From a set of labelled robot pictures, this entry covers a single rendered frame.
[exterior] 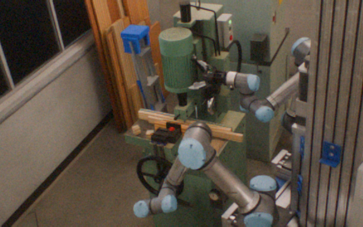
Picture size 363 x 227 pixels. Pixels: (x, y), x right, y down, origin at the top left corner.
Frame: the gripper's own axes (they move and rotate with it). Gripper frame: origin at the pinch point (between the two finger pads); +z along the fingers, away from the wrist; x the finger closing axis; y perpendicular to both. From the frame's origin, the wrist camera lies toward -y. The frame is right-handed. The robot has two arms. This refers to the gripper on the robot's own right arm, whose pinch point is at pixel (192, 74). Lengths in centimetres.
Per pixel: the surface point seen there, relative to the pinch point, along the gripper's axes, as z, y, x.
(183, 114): 9.6, -24.3, 15.2
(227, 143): -15.4, -37.6, 23.3
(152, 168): 29, -45, 46
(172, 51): 9.9, 9.7, -7.3
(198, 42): 5.3, -6.4, -21.0
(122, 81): 122, -125, -30
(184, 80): 6.1, -5.8, 1.6
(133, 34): 80, -56, -43
